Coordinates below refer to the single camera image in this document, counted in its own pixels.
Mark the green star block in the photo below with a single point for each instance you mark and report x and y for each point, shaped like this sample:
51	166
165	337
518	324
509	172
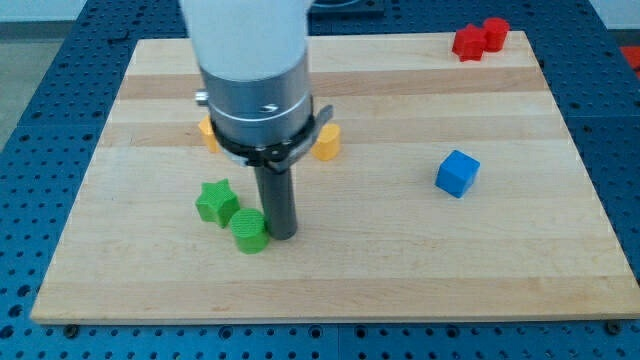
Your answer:
217	203

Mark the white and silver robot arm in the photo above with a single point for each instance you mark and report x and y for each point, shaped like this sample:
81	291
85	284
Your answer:
253	59

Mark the yellow block behind arm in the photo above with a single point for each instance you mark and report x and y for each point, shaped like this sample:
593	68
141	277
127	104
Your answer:
207	134

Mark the red star block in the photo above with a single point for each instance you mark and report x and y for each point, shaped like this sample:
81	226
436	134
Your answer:
469	43

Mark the yellow half-round block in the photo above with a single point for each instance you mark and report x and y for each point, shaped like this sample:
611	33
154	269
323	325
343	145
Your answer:
328	143

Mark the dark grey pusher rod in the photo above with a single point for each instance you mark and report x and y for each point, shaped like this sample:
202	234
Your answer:
278	201

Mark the green cylinder block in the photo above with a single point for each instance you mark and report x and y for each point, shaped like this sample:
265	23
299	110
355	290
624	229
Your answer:
249	231

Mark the wooden board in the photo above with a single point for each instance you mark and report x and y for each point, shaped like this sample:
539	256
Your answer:
377	240

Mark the blue cube block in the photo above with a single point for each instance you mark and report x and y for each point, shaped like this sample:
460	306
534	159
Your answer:
457	173

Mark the red cylinder block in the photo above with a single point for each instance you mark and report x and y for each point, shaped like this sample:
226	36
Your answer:
496	31

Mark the red object at right edge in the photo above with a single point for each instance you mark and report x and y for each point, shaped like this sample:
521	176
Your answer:
632	56

